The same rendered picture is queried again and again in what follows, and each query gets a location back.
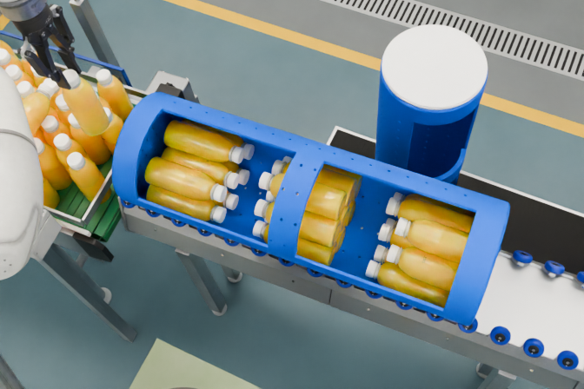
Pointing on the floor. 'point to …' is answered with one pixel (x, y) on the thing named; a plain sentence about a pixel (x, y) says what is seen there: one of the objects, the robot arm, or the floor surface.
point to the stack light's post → (89, 22)
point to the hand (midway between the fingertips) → (64, 69)
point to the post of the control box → (62, 271)
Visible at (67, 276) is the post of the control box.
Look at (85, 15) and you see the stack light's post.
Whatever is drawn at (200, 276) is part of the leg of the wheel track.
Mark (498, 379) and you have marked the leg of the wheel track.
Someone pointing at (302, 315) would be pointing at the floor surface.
